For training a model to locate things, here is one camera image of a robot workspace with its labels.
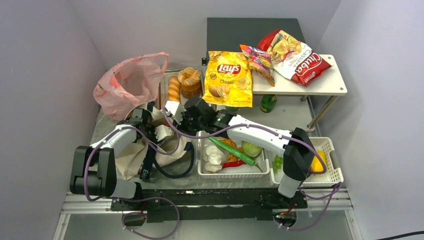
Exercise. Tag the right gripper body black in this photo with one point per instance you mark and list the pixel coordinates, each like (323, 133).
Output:
(189, 126)

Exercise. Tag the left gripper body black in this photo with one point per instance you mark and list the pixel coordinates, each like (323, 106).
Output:
(150, 134)

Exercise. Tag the beige canvas tote bag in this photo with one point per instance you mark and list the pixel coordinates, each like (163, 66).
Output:
(135, 155)

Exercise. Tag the clear dumplings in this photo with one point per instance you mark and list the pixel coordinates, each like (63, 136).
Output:
(213, 158)

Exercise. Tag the orange breaded food piece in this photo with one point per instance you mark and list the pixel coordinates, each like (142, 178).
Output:
(189, 79)

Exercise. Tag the pink plastic grocery bag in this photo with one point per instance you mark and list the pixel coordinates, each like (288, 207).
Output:
(130, 83)

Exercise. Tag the yellow Lays chips bag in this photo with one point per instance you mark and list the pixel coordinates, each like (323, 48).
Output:
(228, 80)

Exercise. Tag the green cabbage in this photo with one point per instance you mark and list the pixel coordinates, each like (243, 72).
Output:
(251, 149)

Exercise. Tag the orange candy snack bag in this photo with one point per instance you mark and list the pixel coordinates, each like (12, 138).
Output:
(259, 61)

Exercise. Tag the green grapes bunch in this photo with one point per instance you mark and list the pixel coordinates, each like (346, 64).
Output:
(277, 163)

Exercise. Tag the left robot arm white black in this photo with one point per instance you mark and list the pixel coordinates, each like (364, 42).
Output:
(94, 173)

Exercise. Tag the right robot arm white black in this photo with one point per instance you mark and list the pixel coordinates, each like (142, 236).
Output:
(295, 147)

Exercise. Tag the bread loaf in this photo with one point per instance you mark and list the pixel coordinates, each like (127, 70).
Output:
(174, 89)

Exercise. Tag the metal baking tray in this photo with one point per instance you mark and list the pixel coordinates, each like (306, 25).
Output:
(184, 96)

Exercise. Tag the orange habanero pepper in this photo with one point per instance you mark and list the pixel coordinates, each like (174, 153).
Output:
(230, 157)

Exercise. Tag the red chili pepper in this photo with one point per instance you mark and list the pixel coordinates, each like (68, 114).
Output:
(233, 164)

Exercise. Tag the right green glass bottle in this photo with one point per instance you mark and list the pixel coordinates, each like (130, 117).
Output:
(268, 102)

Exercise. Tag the left white plastic basket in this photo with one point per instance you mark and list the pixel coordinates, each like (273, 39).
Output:
(259, 170)

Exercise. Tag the white plastic basket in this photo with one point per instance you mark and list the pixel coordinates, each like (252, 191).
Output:
(332, 176)
(259, 170)

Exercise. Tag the dark grey back panel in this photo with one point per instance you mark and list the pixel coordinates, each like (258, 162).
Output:
(227, 33)

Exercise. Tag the white two-tier shelf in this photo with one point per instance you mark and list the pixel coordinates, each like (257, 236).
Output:
(294, 108)

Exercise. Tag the red cassava chips bag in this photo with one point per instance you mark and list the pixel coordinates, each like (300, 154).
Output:
(292, 58)

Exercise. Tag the yellow mango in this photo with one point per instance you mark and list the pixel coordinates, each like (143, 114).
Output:
(316, 165)

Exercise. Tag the right white plastic basket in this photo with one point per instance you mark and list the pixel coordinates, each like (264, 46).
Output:
(332, 176)

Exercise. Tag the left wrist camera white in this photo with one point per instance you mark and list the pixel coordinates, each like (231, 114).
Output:
(163, 133)

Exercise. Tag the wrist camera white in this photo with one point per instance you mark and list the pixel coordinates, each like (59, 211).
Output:
(163, 133)
(174, 110)

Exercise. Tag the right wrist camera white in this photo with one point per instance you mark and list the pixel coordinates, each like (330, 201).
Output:
(174, 110)

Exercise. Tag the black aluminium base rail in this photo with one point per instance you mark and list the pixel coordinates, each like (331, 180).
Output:
(261, 204)

